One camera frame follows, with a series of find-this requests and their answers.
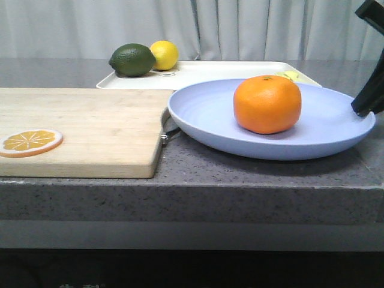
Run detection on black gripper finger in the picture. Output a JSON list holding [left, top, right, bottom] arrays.
[[355, 0, 384, 33], [351, 53, 384, 117]]

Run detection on orange mandarin fruit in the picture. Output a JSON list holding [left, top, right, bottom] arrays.
[[233, 75, 302, 134]]

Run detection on light blue plate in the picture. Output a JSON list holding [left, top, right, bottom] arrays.
[[168, 79, 376, 161]]

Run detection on cream white tray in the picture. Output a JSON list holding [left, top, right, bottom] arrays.
[[96, 61, 319, 91]]

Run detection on yellow plastic utensil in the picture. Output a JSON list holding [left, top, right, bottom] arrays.
[[275, 72, 291, 80], [283, 71, 299, 82]]

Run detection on yellow lemon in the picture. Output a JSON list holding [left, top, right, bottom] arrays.
[[150, 40, 179, 71]]

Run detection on dark green lime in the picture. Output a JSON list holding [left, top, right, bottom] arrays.
[[109, 43, 156, 77]]

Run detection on wooden cutting board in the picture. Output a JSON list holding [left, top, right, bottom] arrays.
[[1, 88, 172, 179]]

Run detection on grey curtain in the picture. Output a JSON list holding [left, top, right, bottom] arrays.
[[1, 1, 383, 61]]

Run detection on orange slice coaster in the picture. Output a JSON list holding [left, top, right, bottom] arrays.
[[1, 129, 63, 158]]

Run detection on metal cutting board handle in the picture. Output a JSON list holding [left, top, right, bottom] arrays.
[[160, 108, 181, 146]]

